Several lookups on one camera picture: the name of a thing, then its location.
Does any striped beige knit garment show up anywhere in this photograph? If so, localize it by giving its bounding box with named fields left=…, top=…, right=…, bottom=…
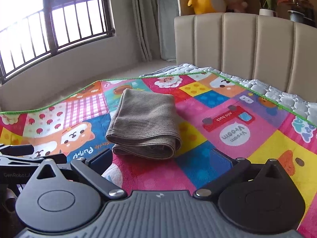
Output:
left=106, top=89, right=182, bottom=160

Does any colourful patchwork cartoon blanket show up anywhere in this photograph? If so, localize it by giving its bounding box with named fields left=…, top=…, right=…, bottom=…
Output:
left=1, top=73, right=316, bottom=237

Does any beige padded headboard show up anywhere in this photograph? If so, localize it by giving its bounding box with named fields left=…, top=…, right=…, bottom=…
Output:
left=174, top=13, right=316, bottom=102

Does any black barred window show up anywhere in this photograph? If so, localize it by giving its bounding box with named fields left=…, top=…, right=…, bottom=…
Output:
left=1, top=0, right=115, bottom=84

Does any red leafy potted plant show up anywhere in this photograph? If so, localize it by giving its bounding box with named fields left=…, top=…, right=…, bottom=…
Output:
left=277, top=0, right=316, bottom=27

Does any beige window curtain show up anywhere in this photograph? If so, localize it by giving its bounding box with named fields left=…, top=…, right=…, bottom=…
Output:
left=132, top=0, right=161, bottom=61

